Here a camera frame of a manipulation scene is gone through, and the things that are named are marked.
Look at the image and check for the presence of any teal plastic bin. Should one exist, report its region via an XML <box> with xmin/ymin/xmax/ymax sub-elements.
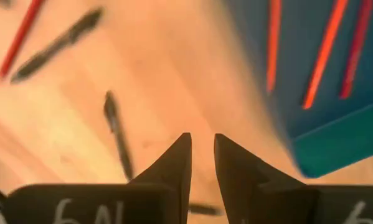
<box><xmin>225</xmin><ymin>0</ymin><xmax>373</xmax><ymax>179</ymax></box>

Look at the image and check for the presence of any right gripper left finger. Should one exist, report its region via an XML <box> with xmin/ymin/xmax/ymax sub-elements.
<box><xmin>4</xmin><ymin>133</ymin><xmax>192</xmax><ymax>224</ymax></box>

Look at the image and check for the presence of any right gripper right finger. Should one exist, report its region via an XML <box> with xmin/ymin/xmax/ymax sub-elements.
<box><xmin>214</xmin><ymin>133</ymin><xmax>373</xmax><ymax>224</ymax></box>

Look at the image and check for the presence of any red pencil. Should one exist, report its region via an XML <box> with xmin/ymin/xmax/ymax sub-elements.
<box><xmin>339</xmin><ymin>0</ymin><xmax>373</xmax><ymax>100</ymax></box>
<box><xmin>0</xmin><ymin>0</ymin><xmax>46</xmax><ymax>82</ymax></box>

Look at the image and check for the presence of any orange pencil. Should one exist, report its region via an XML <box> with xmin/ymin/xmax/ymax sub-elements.
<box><xmin>301</xmin><ymin>0</ymin><xmax>351</xmax><ymax>110</ymax></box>
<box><xmin>266</xmin><ymin>0</ymin><xmax>283</xmax><ymax>93</ymax></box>

